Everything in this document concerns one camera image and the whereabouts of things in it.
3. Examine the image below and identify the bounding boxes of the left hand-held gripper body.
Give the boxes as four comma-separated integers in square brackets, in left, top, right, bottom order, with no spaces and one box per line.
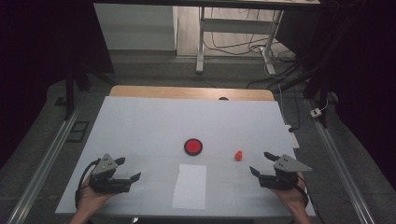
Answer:
[89,153,132,194]

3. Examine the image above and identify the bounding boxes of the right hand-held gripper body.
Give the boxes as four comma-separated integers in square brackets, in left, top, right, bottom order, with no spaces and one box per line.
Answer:
[259,154,313,190]

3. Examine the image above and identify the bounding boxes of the round red ink pad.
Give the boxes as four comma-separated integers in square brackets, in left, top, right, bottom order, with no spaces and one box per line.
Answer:
[183,137,204,157]

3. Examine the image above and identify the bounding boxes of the person's left hand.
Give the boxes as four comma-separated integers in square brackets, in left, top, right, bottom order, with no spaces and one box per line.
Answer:
[78,175,117,216]

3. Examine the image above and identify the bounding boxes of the person's right hand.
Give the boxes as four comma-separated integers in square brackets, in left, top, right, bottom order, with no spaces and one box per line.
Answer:
[271,176,309,216]

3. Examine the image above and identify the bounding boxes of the white power strip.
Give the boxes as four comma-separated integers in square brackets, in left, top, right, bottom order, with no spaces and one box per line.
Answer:
[285,124,301,149]

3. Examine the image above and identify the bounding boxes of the white paper sheet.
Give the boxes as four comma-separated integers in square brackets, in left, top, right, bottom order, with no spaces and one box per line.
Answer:
[171,163,207,211]

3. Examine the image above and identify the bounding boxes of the black metal stand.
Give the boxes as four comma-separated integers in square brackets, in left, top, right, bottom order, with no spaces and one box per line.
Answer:
[63,59,77,121]

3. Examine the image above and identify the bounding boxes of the dark curtain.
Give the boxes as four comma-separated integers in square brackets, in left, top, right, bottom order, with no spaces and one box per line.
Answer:
[0,0,115,169]
[275,0,396,190]

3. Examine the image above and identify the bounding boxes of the white cabinet panel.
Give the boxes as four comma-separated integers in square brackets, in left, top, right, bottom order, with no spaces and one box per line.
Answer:
[93,3,178,51]

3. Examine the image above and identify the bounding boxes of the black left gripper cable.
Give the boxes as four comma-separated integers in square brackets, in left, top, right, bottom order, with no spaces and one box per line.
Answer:
[75,158,102,209]

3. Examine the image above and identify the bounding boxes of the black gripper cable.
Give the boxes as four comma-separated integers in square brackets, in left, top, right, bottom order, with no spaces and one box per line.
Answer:
[75,158,102,209]
[295,180,311,209]

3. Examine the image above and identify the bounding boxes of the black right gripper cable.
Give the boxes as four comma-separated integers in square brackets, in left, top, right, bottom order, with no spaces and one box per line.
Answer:
[295,180,311,209]

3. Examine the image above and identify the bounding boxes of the black floor frame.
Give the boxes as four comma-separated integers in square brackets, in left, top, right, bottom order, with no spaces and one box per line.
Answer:
[65,120,91,144]

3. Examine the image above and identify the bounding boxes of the aluminium floor rail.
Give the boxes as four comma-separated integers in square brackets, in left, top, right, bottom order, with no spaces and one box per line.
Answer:
[6,104,82,224]
[306,98,376,224]

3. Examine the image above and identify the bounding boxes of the tangle of black floor cables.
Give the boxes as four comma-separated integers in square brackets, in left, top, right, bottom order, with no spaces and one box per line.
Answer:
[204,7,300,90]

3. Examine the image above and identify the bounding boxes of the white desk frame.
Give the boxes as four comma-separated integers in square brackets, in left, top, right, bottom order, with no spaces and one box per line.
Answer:
[195,6,285,77]

